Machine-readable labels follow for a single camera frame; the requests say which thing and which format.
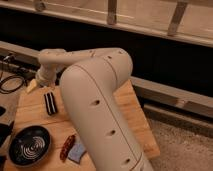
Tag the blue sponge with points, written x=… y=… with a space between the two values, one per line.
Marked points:
x=77 y=151

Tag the wooden board table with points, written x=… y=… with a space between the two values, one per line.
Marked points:
x=31 y=110

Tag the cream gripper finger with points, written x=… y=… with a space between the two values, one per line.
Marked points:
x=32 y=86

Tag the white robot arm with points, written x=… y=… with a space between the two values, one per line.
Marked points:
x=87 y=81

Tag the black patterned plate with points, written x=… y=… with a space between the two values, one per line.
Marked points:
x=29 y=146

